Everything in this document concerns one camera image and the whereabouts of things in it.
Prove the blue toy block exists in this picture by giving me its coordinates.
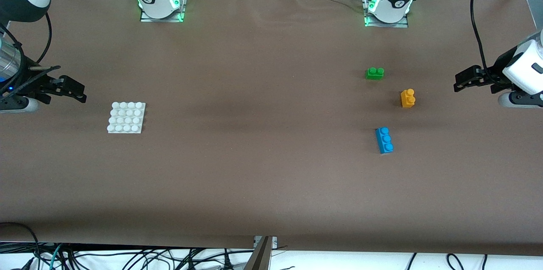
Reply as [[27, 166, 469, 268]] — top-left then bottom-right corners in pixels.
[[375, 127, 394, 154]]

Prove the brown table cover sheet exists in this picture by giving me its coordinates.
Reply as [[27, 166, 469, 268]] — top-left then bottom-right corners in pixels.
[[0, 0, 543, 257]]

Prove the black looped cable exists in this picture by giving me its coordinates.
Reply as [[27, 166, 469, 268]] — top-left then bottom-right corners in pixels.
[[0, 222, 41, 270]]

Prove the dark slanted beam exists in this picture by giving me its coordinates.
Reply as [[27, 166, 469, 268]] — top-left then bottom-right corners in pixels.
[[243, 236, 272, 270]]

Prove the white studded base plate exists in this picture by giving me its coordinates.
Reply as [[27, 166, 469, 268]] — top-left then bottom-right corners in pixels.
[[107, 101, 146, 134]]

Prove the small metal bracket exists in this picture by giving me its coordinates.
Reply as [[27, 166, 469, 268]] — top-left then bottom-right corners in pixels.
[[254, 236, 277, 250]]

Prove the teal cable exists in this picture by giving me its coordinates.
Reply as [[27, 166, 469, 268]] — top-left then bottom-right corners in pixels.
[[48, 243, 64, 270]]

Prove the yellow toy block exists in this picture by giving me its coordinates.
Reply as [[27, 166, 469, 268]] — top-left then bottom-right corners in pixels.
[[400, 89, 416, 108]]

